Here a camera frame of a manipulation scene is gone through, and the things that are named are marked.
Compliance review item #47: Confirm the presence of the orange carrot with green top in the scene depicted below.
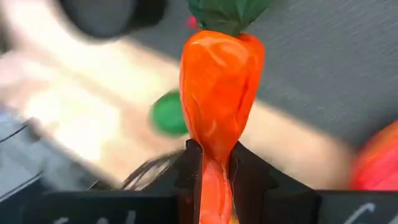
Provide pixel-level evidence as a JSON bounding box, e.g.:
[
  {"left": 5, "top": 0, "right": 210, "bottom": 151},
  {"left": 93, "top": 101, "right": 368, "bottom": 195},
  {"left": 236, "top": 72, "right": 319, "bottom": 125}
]
[{"left": 178, "top": 0, "right": 276, "bottom": 224}]

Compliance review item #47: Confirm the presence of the shiny green round fruit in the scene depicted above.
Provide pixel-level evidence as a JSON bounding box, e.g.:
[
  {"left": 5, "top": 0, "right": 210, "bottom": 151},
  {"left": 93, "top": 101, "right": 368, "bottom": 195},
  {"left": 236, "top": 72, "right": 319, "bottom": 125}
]
[{"left": 149, "top": 90, "right": 189, "bottom": 138}]

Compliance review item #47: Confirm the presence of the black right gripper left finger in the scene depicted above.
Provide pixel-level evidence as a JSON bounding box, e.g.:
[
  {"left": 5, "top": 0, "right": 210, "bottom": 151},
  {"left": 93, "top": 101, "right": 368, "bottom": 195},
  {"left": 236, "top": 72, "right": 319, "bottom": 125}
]
[{"left": 91, "top": 139, "right": 203, "bottom": 224}]

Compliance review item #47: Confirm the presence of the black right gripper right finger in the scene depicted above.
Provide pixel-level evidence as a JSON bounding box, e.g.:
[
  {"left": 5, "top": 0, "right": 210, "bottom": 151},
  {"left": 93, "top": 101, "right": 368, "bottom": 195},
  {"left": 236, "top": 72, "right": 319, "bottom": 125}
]
[{"left": 229, "top": 141, "right": 322, "bottom": 224}]

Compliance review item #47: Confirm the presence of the grey woven placemat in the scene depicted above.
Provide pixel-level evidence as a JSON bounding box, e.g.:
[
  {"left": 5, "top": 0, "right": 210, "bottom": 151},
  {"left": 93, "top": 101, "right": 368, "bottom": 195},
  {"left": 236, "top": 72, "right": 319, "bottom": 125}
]
[{"left": 130, "top": 0, "right": 398, "bottom": 151}]

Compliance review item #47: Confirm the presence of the red round vegetable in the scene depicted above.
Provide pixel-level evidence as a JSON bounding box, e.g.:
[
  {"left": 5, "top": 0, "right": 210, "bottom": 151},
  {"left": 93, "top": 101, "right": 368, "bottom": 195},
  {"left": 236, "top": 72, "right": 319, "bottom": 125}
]
[{"left": 351, "top": 119, "right": 398, "bottom": 191}]

